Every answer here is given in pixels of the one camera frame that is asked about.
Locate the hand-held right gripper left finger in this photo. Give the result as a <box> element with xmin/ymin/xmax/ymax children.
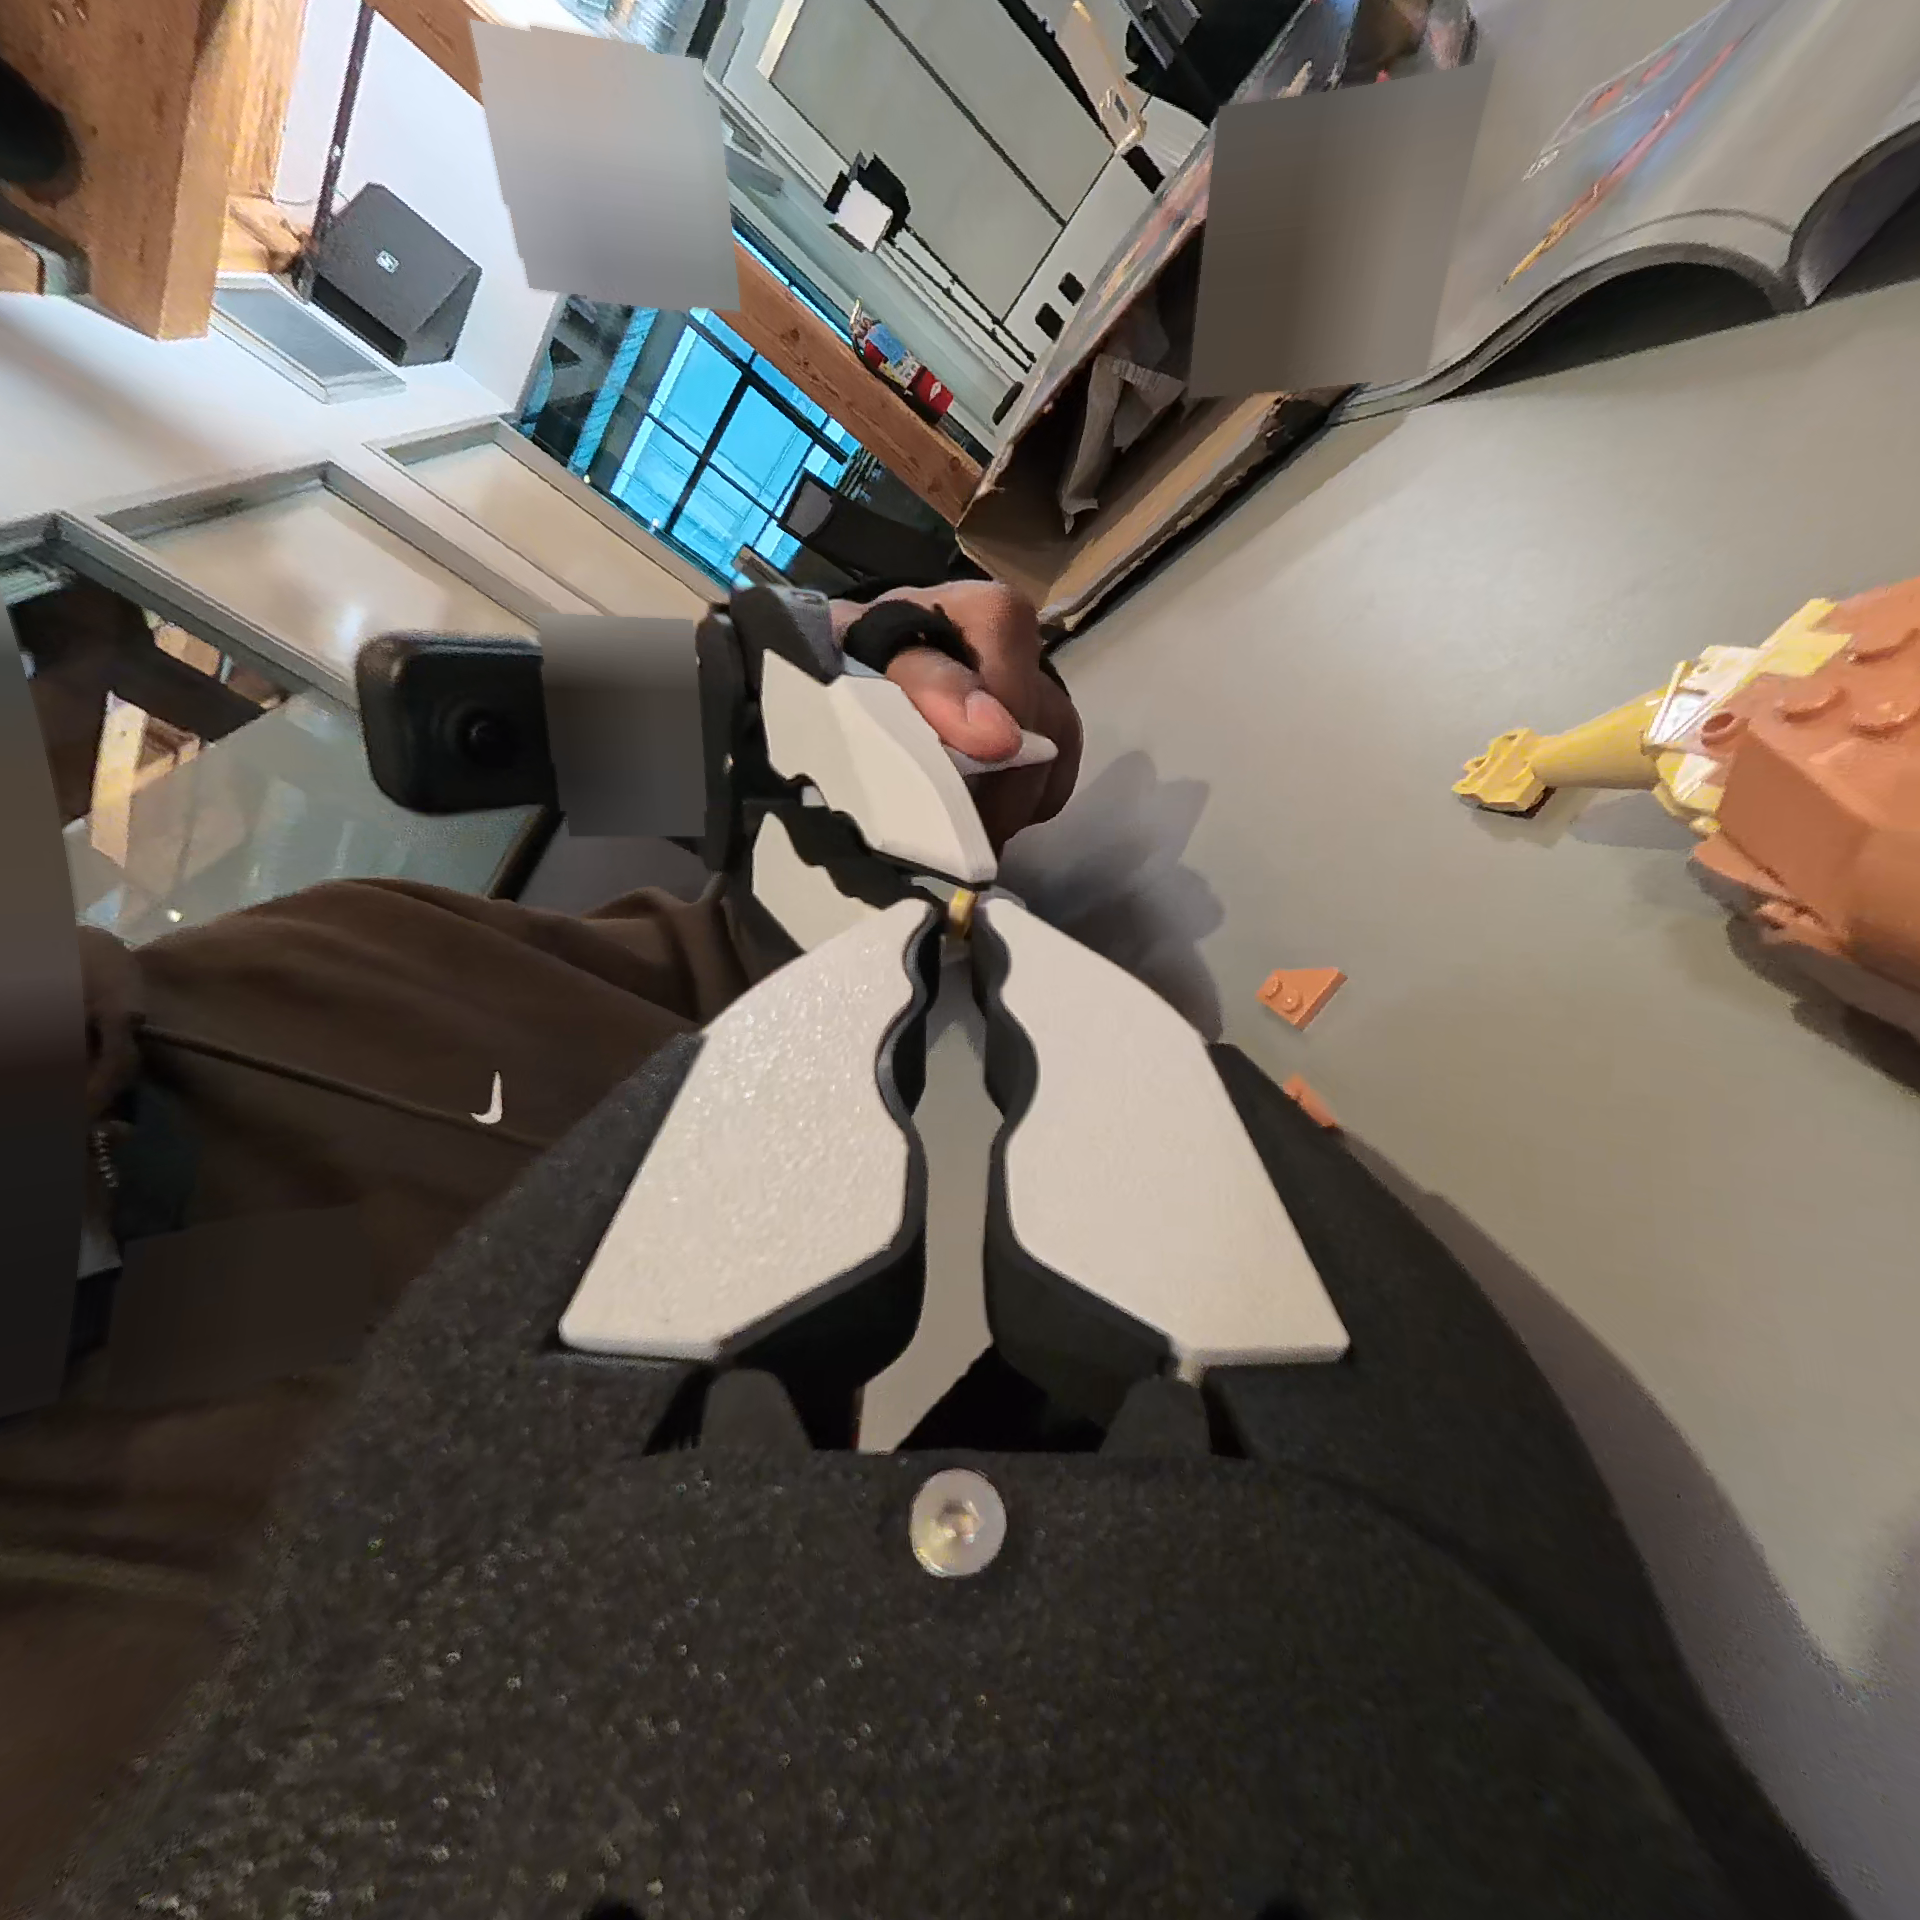
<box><xmin>554</xmin><ymin>897</ymin><xmax>934</xmax><ymax>1367</ymax></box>

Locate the grey instruction booklet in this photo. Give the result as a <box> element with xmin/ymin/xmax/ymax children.
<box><xmin>1351</xmin><ymin>0</ymin><xmax>1920</xmax><ymax>418</ymax></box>

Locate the dark framed window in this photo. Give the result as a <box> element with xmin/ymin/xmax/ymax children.
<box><xmin>517</xmin><ymin>300</ymin><xmax>863</xmax><ymax>564</ymax></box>

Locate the tan toy bracket brick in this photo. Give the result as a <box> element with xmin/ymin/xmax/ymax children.
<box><xmin>1451</xmin><ymin>726</ymin><xmax>1565</xmax><ymax>818</ymax></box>

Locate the person's left hand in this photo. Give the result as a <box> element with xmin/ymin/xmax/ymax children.
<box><xmin>831</xmin><ymin>582</ymin><xmax>1085</xmax><ymax>873</ymax></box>

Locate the black speaker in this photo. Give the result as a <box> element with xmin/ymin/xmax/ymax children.
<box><xmin>293</xmin><ymin>183</ymin><xmax>483</xmax><ymax>366</ymax></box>

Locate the orange toy brick model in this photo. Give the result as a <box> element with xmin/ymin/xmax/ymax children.
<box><xmin>1528</xmin><ymin>575</ymin><xmax>1920</xmax><ymax>1037</ymax></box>

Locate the clear plastic bag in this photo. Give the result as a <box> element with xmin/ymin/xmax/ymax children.
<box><xmin>1062</xmin><ymin>353</ymin><xmax>1149</xmax><ymax>531</ymax></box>

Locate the wooden beam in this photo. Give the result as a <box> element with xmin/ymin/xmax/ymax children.
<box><xmin>730</xmin><ymin>282</ymin><xmax>993</xmax><ymax>510</ymax></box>
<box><xmin>0</xmin><ymin>0</ymin><xmax>307</xmax><ymax>338</ymax></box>

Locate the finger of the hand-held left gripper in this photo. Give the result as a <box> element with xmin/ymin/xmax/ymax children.
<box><xmin>747</xmin><ymin>814</ymin><xmax>920</xmax><ymax>964</ymax></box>
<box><xmin>759</xmin><ymin>644</ymin><xmax>1000</xmax><ymax>884</ymax></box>

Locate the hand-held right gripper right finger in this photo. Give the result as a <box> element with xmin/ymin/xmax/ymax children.
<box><xmin>970</xmin><ymin>897</ymin><xmax>1354</xmax><ymax>1386</ymax></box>

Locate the square light panel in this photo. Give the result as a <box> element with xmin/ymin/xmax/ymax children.
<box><xmin>829</xmin><ymin>153</ymin><xmax>911</xmax><ymax>251</ymax></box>

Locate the cardboard box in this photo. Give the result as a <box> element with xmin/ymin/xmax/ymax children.
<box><xmin>957</xmin><ymin>134</ymin><xmax>1359</xmax><ymax>633</ymax></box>

